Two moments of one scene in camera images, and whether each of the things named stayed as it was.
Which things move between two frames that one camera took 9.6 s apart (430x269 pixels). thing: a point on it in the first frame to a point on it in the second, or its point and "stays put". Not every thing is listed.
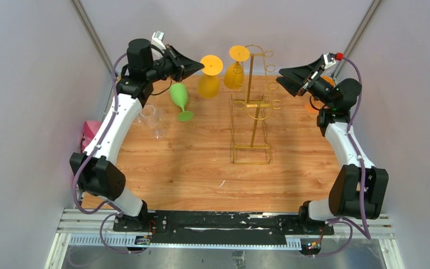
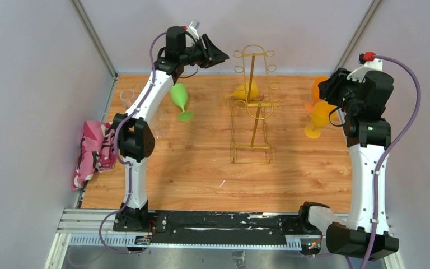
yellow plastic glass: x=233 y=73 to x=249 y=92
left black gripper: x=182 y=66 to x=210 y=55
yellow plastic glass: x=208 y=83 to x=320 y=117
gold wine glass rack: x=256 y=87 stays put
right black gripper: x=295 y=78 to x=328 y=88
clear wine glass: x=149 y=116 stays put
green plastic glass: x=178 y=93 stays put
